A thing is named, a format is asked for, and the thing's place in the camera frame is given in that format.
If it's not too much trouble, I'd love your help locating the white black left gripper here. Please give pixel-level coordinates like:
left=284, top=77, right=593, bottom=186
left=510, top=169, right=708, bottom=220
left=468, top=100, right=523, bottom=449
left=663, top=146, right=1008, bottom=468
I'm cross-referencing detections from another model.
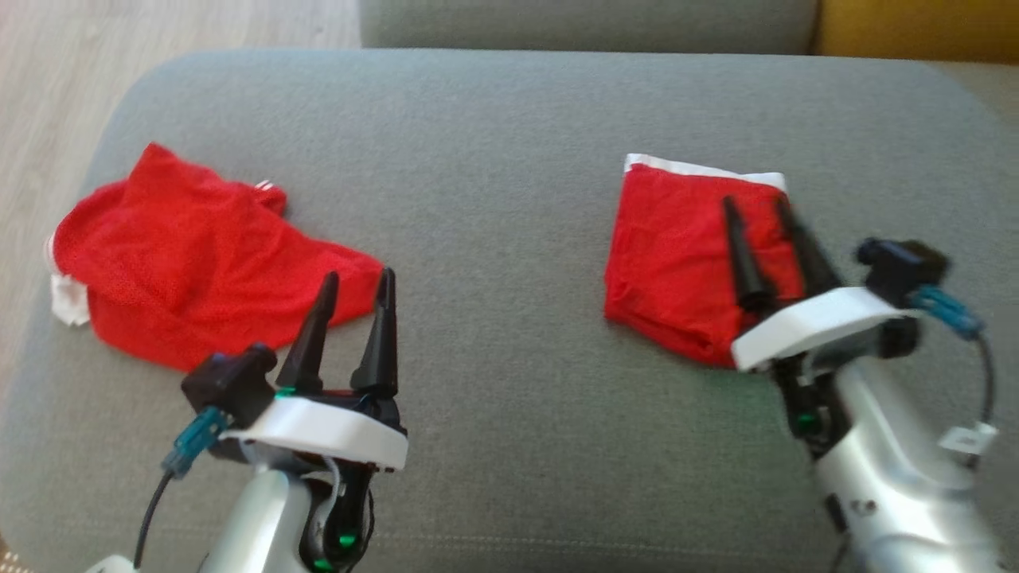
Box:
left=218, top=267, right=409, bottom=472

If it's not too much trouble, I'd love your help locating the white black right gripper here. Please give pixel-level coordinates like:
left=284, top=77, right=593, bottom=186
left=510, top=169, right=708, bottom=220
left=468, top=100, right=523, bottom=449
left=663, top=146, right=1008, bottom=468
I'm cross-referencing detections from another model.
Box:
left=720, top=195, right=918, bottom=373

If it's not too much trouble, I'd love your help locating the plain red garment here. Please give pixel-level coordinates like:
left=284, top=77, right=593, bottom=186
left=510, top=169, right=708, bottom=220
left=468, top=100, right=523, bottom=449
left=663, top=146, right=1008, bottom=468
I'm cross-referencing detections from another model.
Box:
left=602, top=153, right=806, bottom=369

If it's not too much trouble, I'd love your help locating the red basketball jersey number 23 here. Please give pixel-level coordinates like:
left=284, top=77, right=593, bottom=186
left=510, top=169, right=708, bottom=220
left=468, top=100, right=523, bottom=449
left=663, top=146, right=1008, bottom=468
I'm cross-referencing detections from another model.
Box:
left=45, top=142, right=388, bottom=374

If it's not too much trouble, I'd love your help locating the grey sofa seat cushion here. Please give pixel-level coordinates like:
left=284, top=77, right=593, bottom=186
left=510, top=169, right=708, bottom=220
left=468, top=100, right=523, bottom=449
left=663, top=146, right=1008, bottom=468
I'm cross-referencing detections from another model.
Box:
left=0, top=48, right=1019, bottom=573

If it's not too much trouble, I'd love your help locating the yellow cushion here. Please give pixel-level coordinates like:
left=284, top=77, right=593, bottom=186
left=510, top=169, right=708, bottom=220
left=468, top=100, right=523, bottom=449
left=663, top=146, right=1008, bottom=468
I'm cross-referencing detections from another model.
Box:
left=812, top=0, right=1019, bottom=66

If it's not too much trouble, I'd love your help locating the grey sofa back cushion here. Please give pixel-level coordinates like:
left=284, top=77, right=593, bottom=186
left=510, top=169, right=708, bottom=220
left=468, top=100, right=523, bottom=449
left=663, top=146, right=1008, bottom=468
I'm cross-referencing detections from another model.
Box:
left=357, top=0, right=822, bottom=55

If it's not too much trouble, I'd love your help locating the teal right cable connector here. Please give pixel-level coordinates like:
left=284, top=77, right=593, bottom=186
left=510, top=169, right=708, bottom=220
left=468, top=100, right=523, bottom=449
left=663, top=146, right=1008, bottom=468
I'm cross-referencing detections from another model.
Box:
left=907, top=284, right=987, bottom=342

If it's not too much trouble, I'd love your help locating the teal cable connector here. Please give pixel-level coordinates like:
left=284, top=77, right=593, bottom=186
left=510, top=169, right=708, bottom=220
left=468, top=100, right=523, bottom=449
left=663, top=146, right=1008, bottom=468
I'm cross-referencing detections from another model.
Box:
left=161, top=405, right=232, bottom=479
left=907, top=284, right=987, bottom=342

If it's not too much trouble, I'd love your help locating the teal left cable connector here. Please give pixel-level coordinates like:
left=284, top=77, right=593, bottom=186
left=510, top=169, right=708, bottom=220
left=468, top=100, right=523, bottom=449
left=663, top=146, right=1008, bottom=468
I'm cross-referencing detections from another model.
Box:
left=161, top=405, right=232, bottom=479

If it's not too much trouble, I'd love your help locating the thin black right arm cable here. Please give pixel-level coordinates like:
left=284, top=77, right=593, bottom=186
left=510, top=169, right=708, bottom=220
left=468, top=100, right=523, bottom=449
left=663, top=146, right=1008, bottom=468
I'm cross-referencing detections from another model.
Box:
left=965, top=328, right=998, bottom=446

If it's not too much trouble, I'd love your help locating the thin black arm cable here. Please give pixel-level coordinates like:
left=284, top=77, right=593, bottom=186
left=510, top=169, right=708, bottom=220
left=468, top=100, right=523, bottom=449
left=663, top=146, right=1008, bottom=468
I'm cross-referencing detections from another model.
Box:
left=965, top=328, right=998, bottom=446
left=132, top=468, right=178, bottom=571

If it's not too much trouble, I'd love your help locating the white right cable label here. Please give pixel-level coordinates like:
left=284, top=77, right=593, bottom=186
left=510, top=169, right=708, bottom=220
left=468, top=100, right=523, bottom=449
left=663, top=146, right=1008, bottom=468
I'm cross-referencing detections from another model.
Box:
left=939, top=422, right=999, bottom=457

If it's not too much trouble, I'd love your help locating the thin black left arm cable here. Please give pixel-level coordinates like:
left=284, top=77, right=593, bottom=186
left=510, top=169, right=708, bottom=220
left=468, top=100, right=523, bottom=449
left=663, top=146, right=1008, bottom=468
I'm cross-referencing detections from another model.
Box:
left=132, top=468, right=178, bottom=571

